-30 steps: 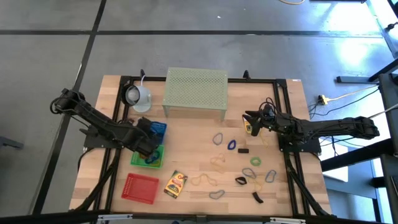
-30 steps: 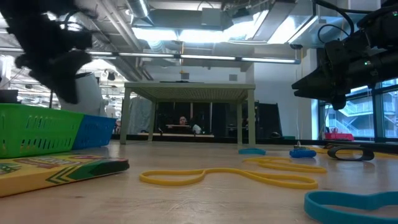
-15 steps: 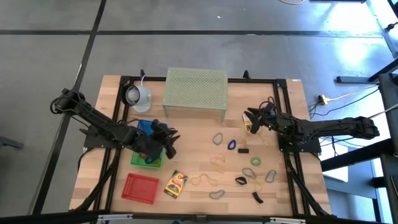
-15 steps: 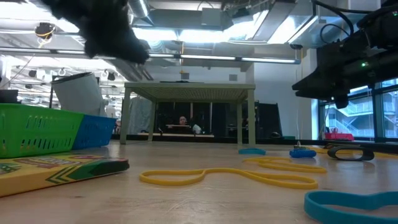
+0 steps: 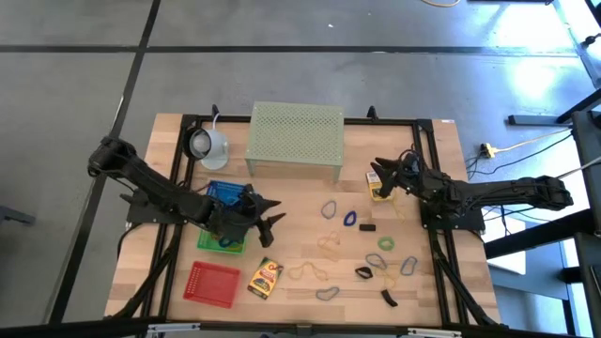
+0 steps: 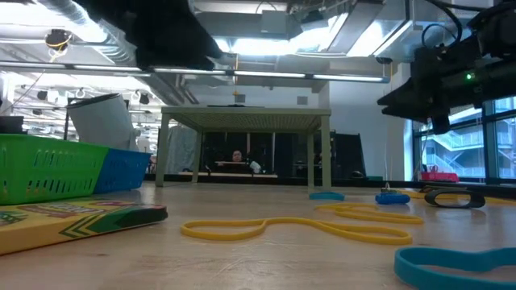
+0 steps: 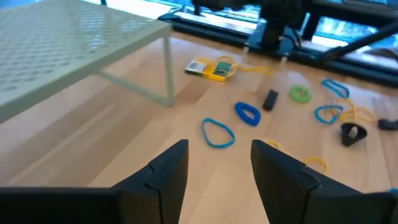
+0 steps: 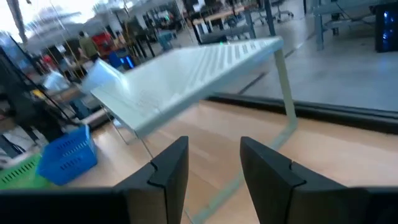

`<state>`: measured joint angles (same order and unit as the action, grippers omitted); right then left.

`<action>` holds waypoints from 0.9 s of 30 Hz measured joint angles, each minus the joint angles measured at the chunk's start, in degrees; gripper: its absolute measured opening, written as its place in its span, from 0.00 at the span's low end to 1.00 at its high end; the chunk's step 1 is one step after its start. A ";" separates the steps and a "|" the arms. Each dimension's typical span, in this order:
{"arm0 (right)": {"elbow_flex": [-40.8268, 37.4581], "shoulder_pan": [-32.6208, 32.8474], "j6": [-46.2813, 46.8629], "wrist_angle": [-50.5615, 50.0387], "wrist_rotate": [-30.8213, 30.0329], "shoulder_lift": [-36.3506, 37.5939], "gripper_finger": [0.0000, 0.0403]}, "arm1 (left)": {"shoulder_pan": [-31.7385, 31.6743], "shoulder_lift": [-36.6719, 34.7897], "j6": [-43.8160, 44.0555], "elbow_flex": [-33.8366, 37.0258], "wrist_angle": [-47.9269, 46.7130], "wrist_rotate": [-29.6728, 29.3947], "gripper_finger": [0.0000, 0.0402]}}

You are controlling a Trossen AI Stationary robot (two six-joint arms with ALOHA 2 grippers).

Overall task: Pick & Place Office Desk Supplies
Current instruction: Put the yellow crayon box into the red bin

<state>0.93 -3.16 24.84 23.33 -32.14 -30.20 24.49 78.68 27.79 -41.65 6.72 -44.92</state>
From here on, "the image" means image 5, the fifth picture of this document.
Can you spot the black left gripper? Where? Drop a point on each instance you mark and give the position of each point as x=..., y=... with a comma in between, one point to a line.
x=235, y=218

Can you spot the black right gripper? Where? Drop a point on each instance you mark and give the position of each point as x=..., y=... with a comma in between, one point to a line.
x=408, y=171

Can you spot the yellow rubber band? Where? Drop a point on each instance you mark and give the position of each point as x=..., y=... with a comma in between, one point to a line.
x=399, y=206
x=392, y=281

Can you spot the blue-grey rubber band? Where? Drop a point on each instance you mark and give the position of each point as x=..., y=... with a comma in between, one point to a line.
x=319, y=296
x=230, y=199
x=402, y=268

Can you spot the grey rubber band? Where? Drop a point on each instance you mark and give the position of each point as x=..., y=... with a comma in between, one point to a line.
x=367, y=259
x=322, y=210

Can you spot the yellow crayon box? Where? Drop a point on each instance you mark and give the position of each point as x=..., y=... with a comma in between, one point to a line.
x=264, y=279

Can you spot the green rubber band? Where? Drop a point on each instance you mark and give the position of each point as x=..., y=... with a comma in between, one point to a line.
x=380, y=243

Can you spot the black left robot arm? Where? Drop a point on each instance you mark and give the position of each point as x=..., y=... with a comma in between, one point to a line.
x=155, y=185

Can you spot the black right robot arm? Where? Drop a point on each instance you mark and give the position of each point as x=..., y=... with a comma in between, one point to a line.
x=516, y=192

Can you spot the white desk lamp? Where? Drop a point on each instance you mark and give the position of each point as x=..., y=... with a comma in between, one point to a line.
x=213, y=148

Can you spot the blue plastic basket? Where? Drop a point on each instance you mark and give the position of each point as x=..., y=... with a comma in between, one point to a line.
x=218, y=190

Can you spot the tan rubber band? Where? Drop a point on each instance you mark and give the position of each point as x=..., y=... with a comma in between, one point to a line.
x=324, y=241
x=291, y=272

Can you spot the black clamp knob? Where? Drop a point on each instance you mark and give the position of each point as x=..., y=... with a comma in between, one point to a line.
x=215, y=112
x=372, y=113

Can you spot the green plastic basket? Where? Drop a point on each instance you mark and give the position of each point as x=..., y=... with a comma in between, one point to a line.
x=206, y=244

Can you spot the green perforated metal shelf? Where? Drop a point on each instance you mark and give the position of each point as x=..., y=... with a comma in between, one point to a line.
x=296, y=133

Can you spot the red plastic basket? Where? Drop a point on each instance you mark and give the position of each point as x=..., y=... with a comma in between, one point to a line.
x=211, y=284

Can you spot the yellow black power strip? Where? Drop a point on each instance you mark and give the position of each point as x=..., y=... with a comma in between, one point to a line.
x=488, y=150

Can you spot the black metal stand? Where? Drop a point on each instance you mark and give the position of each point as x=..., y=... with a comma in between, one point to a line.
x=587, y=155

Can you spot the grey furniture foot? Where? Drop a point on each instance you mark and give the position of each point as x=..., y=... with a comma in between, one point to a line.
x=14, y=217

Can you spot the silver metal bracket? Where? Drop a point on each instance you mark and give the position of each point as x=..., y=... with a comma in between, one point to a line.
x=174, y=327
x=434, y=332

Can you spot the black mounting rail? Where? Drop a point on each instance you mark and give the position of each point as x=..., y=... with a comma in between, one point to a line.
x=70, y=328

